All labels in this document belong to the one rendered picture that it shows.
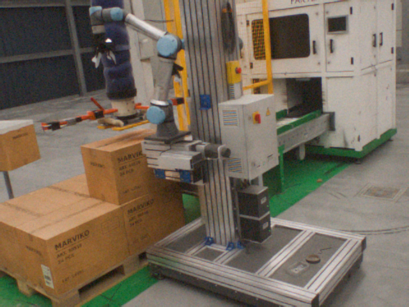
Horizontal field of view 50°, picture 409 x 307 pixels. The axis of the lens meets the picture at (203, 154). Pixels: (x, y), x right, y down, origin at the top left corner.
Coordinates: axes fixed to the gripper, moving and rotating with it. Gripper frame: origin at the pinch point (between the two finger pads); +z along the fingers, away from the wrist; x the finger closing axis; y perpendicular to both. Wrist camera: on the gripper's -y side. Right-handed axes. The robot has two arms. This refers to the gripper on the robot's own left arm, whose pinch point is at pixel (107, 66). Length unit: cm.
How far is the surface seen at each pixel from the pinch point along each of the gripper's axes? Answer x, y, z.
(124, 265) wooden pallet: 0, 16, 142
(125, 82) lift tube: -34.6, 24.7, 14.3
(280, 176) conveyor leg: -193, -6, 133
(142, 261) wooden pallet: -21, 20, 150
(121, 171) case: -12, 17, 74
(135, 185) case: -22, 16, 88
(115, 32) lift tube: -32.5, 24.4, -20.1
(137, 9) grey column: -152, 124, -44
